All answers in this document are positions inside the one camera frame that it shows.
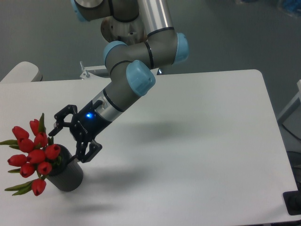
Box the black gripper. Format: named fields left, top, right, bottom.
left=48, top=100, right=111, bottom=163

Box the red tulip bouquet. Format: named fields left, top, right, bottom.
left=0, top=114, right=63, bottom=196

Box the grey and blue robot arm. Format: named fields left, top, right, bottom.
left=49, top=0, right=189, bottom=163

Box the dark grey ribbed vase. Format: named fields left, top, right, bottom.
left=47, top=145, right=84, bottom=192

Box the white chair armrest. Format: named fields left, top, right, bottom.
left=0, top=61, right=43, bottom=84

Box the black device at table edge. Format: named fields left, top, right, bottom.
left=283, top=191, right=301, bottom=216

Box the white furniture frame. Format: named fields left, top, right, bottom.
left=276, top=80, right=301, bottom=125

